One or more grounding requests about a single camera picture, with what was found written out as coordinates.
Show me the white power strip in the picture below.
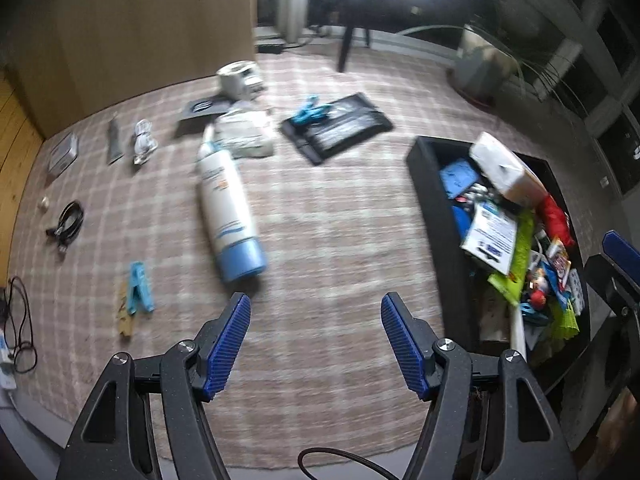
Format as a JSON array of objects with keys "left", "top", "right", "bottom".
[{"left": 0, "top": 330, "right": 18, "bottom": 391}]

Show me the dark grey card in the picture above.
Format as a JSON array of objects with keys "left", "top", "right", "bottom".
[{"left": 175, "top": 96, "right": 236, "bottom": 136}]

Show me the wooden clip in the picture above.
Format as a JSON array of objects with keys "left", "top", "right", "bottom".
[{"left": 117, "top": 280, "right": 137, "bottom": 338}]

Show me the white blue lotion bottle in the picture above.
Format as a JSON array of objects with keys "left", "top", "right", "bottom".
[{"left": 194, "top": 125, "right": 268, "bottom": 283}]

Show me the thin black cable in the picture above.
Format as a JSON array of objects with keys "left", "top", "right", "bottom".
[{"left": 298, "top": 447, "right": 401, "bottom": 480}]

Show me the red cloth bag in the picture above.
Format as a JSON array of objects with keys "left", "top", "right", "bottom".
[{"left": 537, "top": 194, "right": 573, "bottom": 248}]

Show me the white cable bundle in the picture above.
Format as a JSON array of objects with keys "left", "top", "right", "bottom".
[{"left": 131, "top": 119, "right": 160, "bottom": 167}]

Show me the black flat packet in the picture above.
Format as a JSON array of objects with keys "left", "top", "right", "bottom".
[{"left": 279, "top": 92, "right": 393, "bottom": 166}]

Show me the black metal chair frame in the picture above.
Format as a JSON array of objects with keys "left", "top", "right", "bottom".
[{"left": 320, "top": 0, "right": 373, "bottom": 73}]

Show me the blue card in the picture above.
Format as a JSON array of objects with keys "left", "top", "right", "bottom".
[{"left": 440, "top": 159, "right": 481, "bottom": 200}]

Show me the wooden plank panel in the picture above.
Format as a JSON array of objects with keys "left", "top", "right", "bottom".
[{"left": 0, "top": 72, "right": 46, "bottom": 286}]

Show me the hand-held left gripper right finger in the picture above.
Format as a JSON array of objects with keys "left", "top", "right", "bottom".
[{"left": 380, "top": 291, "right": 581, "bottom": 480}]

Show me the black storage box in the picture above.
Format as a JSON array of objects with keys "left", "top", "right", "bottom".
[{"left": 405, "top": 135, "right": 593, "bottom": 396}]

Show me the white tissue pack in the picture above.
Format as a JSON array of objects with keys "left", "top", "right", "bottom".
[{"left": 470, "top": 131, "right": 548, "bottom": 208}]

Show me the white patterned packet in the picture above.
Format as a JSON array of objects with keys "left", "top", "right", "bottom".
[{"left": 567, "top": 269, "right": 586, "bottom": 316}]

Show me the white blue paper packet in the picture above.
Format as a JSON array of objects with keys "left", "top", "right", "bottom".
[{"left": 460, "top": 202, "right": 518, "bottom": 276}]

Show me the small toy doll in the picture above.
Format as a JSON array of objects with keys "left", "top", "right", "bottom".
[{"left": 530, "top": 270, "right": 551, "bottom": 308}]

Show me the grey tube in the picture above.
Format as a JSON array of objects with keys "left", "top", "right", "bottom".
[{"left": 106, "top": 114, "right": 125, "bottom": 166}]

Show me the beige cabinet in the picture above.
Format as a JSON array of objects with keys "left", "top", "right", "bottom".
[{"left": 0, "top": 0, "right": 258, "bottom": 138}]

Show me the blue plastic clip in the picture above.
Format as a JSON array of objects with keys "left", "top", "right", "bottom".
[
  {"left": 126, "top": 261, "right": 155, "bottom": 316},
  {"left": 520, "top": 302, "right": 551, "bottom": 328},
  {"left": 291, "top": 95, "right": 331, "bottom": 126}
]

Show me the white wipes pack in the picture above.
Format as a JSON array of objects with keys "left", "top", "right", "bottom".
[{"left": 210, "top": 102, "right": 276, "bottom": 161}]

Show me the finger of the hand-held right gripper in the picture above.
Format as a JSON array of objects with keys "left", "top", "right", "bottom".
[{"left": 586, "top": 230, "right": 640, "bottom": 320}]

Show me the potted plant grey pot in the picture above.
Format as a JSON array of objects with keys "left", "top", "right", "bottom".
[{"left": 400, "top": 20, "right": 596, "bottom": 126}]

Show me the yellow green packet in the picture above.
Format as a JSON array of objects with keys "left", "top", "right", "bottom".
[{"left": 487, "top": 210, "right": 536, "bottom": 293}]

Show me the small grey white box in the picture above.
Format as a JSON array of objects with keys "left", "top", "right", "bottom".
[{"left": 47, "top": 132, "right": 81, "bottom": 177}]

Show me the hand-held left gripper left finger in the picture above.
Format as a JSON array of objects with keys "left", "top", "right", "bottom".
[{"left": 55, "top": 291, "right": 252, "bottom": 480}]

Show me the black coiled cable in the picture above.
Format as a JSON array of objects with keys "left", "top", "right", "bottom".
[{"left": 46, "top": 200, "right": 86, "bottom": 253}]

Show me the red white snack packet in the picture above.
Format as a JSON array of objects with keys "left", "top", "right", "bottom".
[{"left": 545, "top": 240, "right": 571, "bottom": 273}]

